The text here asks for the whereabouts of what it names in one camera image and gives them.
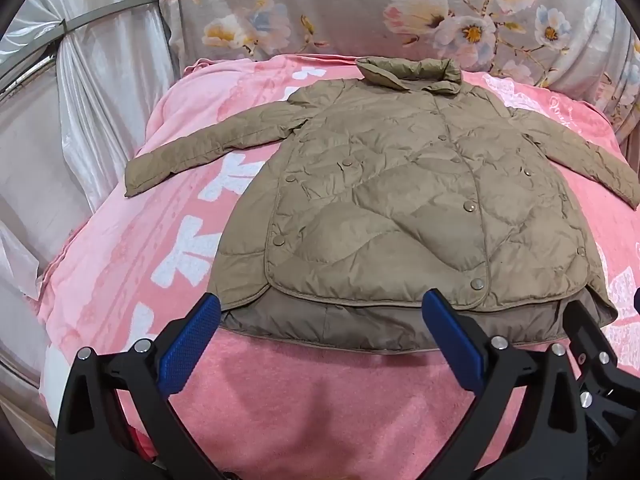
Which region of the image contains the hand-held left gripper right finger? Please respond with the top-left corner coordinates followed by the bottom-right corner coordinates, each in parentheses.
top-left (421, 289), bottom-right (592, 480)

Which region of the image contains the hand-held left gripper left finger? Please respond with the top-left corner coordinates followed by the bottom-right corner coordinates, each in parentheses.
top-left (54, 291), bottom-right (222, 480)

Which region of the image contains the tan quilted jacket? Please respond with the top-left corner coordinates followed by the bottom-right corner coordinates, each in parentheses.
top-left (123, 56), bottom-right (640, 356)

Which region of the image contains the pink bow print blanket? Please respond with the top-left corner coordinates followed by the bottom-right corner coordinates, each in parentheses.
top-left (39, 54), bottom-right (640, 480)

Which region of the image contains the white satin curtain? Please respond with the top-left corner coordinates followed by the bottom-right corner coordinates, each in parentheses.
top-left (0, 0), bottom-right (181, 461)

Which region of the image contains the grey metal bar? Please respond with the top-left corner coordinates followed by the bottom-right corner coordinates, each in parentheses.
top-left (0, 0), bottom-right (157, 93)

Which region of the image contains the grey floral quilt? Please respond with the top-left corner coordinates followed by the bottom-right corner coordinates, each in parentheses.
top-left (155, 0), bottom-right (640, 148)

